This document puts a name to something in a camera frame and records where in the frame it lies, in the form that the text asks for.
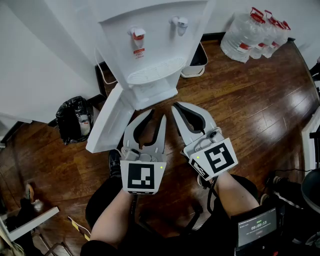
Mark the person's right forearm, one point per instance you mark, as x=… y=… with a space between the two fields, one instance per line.
x=237 y=195

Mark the white slotted drip tray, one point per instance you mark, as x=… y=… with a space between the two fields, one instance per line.
x=155 y=71

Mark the white dispenser tap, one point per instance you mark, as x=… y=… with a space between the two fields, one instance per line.
x=180 y=25

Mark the red dispenser tap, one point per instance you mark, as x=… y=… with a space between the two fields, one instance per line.
x=137 y=36

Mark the red warning sticker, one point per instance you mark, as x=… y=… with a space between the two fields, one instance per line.
x=139 y=53

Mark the black chest-mounted screen device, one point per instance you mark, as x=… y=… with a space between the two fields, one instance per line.
x=257 y=230

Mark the metal frame stool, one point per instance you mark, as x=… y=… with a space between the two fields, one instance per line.
x=55 y=246

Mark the white water dispenser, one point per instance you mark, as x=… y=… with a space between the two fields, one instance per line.
x=155 y=15

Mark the black round chair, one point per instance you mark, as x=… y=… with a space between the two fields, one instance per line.
x=312 y=187

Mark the person's black trousers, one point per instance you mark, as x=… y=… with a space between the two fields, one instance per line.
x=100 y=197

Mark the white plastic bin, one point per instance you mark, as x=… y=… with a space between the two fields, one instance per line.
x=197 y=62

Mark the white partition panel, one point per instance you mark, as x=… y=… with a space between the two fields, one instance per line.
x=306 y=140

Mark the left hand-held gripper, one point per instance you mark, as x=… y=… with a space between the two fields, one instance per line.
x=142 y=175

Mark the person's black shirt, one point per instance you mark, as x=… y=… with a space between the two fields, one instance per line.
x=150 y=246

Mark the clear water bottle red cap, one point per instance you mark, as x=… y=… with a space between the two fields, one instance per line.
x=240 y=35
x=272 y=47
x=283 y=33
x=261 y=48

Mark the white shelf board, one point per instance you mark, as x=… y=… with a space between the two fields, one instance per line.
x=32 y=222

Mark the trash bin with black bag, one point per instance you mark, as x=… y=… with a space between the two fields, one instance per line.
x=72 y=117

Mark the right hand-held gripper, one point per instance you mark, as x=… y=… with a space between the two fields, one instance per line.
x=215 y=157

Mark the yellow black striped bar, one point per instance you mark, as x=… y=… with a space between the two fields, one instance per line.
x=78 y=228

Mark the person's left black shoe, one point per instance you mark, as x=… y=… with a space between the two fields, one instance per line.
x=114 y=162

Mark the black chair base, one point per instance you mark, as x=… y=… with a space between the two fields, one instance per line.
x=175 y=220

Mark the person's left forearm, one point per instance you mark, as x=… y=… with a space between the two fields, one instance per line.
x=112 y=220

